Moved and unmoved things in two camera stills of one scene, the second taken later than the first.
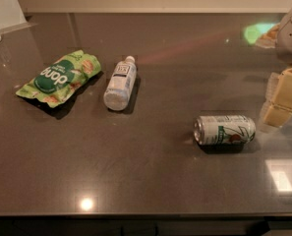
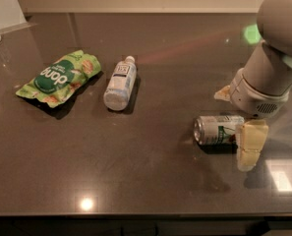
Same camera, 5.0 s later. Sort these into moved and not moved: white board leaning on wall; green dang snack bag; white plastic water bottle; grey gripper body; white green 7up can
Moved: grey gripper body
Not moved: white green 7up can; white board leaning on wall; green dang snack bag; white plastic water bottle
